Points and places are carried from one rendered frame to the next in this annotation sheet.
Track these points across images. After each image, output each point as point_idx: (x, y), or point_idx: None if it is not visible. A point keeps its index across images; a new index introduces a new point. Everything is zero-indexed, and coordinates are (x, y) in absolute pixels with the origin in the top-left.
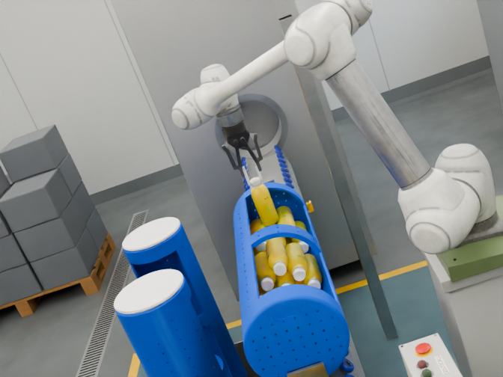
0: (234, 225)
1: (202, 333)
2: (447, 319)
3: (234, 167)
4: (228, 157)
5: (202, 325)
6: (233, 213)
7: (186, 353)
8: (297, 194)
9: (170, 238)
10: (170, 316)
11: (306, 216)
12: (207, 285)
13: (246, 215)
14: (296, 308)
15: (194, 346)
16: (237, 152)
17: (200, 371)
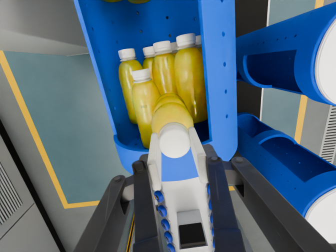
0: (235, 89)
1: (269, 46)
2: (25, 1)
3: (242, 163)
4: (290, 205)
5: (258, 136)
6: (236, 140)
7: (287, 21)
8: (118, 154)
9: (319, 194)
10: (330, 6)
11: (123, 130)
12: (256, 166)
13: (204, 33)
14: None
15: (278, 29)
16: (225, 227)
17: (267, 30)
